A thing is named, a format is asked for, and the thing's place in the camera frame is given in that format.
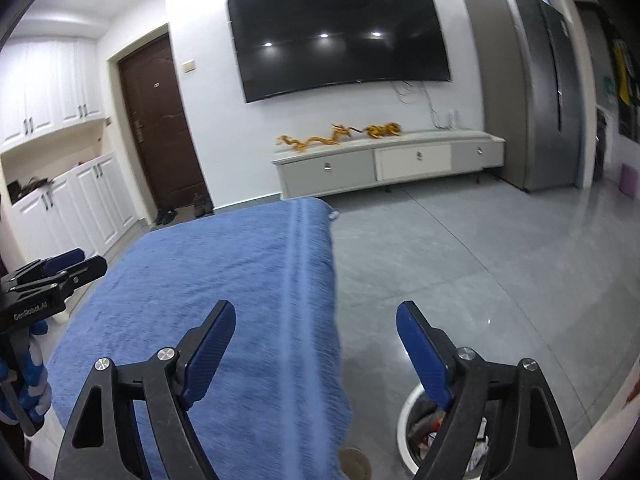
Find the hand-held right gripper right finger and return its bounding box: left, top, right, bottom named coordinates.
left=396, top=301, right=578, bottom=480

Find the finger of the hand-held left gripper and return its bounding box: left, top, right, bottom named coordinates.
left=15, top=248, right=86, bottom=281
left=7, top=256, right=108, bottom=297

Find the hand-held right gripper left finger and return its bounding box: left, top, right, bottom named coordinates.
left=54, top=300, right=237, bottom=480

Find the white round waste bin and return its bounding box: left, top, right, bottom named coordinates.
left=397, top=385, right=494, bottom=479

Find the person's left hand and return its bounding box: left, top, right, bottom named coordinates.
left=0, top=317, right=52, bottom=428

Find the white panelled shoe cabinet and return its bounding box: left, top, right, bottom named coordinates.
left=0, top=37, right=142, bottom=262

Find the blue fluffy rug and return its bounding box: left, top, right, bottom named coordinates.
left=47, top=197, right=354, bottom=480

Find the brown round disc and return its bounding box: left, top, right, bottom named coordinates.
left=339, top=449, right=374, bottom=480

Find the dark brown entrance door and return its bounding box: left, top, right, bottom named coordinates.
left=117, top=32, right=210, bottom=211

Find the white and grey television cabinet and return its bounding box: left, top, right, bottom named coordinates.
left=271, top=129, right=506, bottom=201

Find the short golden dragon figurine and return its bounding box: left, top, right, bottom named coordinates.
left=364, top=122, right=404, bottom=140

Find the long golden dragon figurine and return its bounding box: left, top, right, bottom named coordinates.
left=277, top=124, right=362, bottom=154

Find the purple stool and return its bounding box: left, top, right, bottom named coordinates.
left=620, top=162, right=640, bottom=196

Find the grey refrigerator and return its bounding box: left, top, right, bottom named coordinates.
left=464, top=0, right=586, bottom=194

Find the black curved television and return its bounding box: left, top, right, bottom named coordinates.
left=226, top=0, right=454, bottom=105

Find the yellow garment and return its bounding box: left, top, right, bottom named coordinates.
left=612, top=37, right=635, bottom=104

